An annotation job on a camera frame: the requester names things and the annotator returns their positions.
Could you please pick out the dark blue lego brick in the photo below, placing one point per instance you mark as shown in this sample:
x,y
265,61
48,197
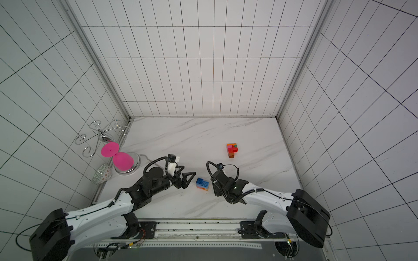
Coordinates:
x,y
200,182

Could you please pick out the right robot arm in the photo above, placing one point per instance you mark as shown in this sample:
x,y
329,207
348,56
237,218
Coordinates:
x,y
295,213

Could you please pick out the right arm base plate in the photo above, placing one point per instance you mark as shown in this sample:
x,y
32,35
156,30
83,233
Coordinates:
x,y
255,230

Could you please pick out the long red lego brick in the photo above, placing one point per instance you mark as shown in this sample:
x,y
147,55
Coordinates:
x,y
233,150

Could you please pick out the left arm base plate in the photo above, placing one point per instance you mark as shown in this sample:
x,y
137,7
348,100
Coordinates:
x,y
140,230

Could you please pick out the patterned white mug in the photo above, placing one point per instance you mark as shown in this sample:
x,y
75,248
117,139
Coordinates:
x,y
102,174

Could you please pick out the silver wire cup rack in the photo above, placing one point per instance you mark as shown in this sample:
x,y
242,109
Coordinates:
x,y
102,135

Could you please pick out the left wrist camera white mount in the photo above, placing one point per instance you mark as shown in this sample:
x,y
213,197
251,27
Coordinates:
x,y
172,169

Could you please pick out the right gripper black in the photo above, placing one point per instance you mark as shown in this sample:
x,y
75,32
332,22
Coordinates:
x,y
216,178

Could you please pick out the light blue lego brick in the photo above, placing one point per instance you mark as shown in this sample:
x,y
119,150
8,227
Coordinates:
x,y
204,184

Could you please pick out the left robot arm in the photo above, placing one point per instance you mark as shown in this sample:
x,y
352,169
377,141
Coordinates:
x,y
62,233

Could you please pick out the aluminium mounting rail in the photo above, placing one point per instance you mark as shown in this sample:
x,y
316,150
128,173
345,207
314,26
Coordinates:
x,y
188,230

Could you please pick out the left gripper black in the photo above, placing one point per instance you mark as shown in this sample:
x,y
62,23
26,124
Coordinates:
x,y
185,183

